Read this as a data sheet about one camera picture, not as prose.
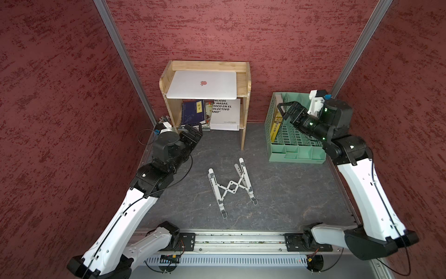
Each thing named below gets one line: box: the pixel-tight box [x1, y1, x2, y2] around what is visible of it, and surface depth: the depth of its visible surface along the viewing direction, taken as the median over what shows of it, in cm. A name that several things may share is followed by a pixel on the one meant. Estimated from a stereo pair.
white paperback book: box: [209, 98, 242, 131], surface depth 94 cm
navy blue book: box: [181, 99, 205, 126], surface depth 96 cm
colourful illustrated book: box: [202, 101, 214, 131], surface depth 94 cm
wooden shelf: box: [159, 60, 252, 151], surface depth 85 cm
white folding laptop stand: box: [207, 158, 258, 220], surface depth 86 cm
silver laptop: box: [166, 70, 238, 100], surface depth 79 cm
